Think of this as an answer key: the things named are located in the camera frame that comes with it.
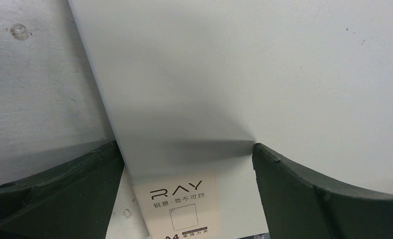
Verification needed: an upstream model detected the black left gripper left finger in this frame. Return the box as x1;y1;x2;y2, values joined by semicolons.
0;141;125;239

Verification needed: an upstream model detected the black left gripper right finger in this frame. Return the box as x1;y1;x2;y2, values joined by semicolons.
252;143;393;239

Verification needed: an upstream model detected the white folder with black inside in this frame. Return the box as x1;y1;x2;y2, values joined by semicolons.
69;0;393;239

